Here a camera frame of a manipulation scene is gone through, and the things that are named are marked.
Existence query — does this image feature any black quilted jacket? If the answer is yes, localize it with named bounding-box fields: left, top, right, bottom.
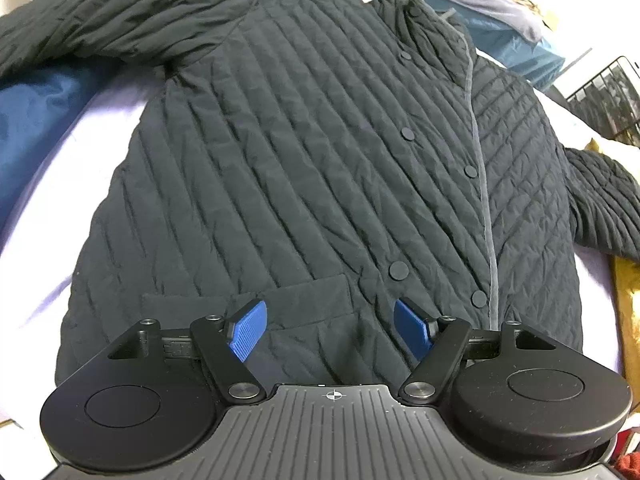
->
left=0, top=0, right=640, bottom=391

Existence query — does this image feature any yellow garment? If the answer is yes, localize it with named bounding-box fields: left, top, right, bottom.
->
left=586, top=138, right=639, bottom=414

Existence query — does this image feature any lavender floral bed sheet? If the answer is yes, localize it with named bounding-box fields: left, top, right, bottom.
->
left=0, top=0, right=632, bottom=430

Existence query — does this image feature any blue massage bed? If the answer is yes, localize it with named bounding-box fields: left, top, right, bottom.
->
left=425, top=0, right=564, bottom=91

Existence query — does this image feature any navy blue garment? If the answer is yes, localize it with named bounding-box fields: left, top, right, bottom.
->
left=0, top=0, right=166, bottom=231

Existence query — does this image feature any black wire rack cart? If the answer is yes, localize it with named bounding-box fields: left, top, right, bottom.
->
left=566, top=56, right=640, bottom=148

